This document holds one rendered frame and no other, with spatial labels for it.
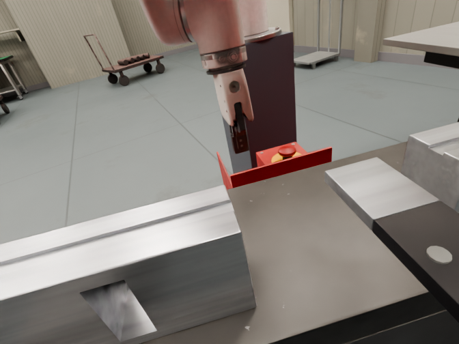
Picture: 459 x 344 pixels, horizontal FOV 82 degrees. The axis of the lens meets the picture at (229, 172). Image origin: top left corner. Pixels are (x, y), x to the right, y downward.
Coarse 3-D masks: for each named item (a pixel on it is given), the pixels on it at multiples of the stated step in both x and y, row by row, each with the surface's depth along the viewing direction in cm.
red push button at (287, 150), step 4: (280, 148) 58; (284, 148) 58; (288, 148) 57; (292, 148) 57; (280, 152) 57; (284, 152) 57; (288, 152) 56; (292, 152) 56; (284, 156) 57; (288, 156) 57
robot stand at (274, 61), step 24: (264, 48) 69; (288, 48) 72; (264, 72) 72; (288, 72) 75; (264, 96) 75; (288, 96) 79; (264, 120) 78; (288, 120) 83; (264, 144) 82; (240, 168) 95
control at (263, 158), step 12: (288, 144) 65; (264, 156) 62; (300, 156) 48; (312, 156) 49; (324, 156) 50; (264, 168) 48; (276, 168) 48; (288, 168) 49; (300, 168) 50; (228, 180) 52; (240, 180) 48; (252, 180) 48
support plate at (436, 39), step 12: (456, 24) 44; (396, 36) 44; (408, 36) 43; (420, 36) 42; (432, 36) 40; (444, 36) 39; (456, 36) 38; (408, 48) 40; (420, 48) 38; (432, 48) 37; (444, 48) 35; (456, 48) 33
